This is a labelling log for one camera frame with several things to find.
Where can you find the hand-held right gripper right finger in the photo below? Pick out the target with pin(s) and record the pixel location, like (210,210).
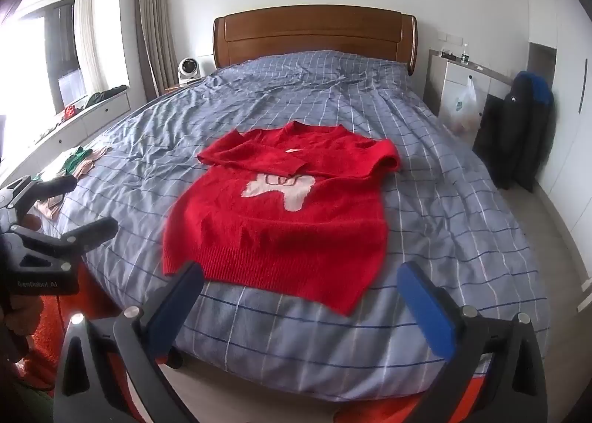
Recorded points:
(428,312)

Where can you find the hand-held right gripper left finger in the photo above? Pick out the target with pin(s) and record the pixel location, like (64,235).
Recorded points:
(178,312)

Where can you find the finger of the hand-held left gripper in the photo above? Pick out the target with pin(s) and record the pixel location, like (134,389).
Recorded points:
(92,231)
(53,187)

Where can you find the red knit sweater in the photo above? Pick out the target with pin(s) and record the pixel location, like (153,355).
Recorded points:
(286,229)

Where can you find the person's left hand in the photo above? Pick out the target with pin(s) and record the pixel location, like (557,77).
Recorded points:
(25,314)

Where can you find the pink garment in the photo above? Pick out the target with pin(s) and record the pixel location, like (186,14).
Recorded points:
(48,208)
(95,159)

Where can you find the green garment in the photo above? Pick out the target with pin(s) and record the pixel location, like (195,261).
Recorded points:
(76,159)

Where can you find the orange rug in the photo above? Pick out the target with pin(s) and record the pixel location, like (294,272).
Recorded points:
(97,286)

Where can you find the white window seat cabinet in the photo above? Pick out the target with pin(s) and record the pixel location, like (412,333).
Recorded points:
(69,132)

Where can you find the small red cloth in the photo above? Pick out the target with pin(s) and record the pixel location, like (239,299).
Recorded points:
(69,112)

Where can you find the dark clothing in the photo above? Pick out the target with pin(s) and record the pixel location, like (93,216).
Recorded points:
(104,95)

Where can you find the window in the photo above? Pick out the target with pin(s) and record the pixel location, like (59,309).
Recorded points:
(64,48)

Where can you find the white sheer curtain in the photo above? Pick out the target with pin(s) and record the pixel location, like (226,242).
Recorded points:
(85,39)

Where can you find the white desk fan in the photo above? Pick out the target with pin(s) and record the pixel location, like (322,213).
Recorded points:
(189,69)

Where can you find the beige curtain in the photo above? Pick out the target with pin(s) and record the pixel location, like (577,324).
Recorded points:
(155,25)

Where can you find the black and blue jacket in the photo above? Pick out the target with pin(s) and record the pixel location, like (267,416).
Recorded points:
(513,136)

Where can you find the white plastic bag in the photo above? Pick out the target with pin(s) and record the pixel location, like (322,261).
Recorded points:
(462,106)

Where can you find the white bedside cabinet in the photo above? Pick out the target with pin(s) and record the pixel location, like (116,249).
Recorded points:
(451,81)

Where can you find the bed with blue checked sheet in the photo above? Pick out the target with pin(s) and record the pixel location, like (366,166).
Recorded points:
(323,95)

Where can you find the clear plastic bottle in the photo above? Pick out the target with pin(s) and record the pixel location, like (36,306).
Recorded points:
(465,55)

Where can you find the white wardrobe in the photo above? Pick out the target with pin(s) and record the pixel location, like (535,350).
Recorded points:
(571,81)

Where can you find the wooden headboard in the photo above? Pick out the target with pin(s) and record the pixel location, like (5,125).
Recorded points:
(314,30)

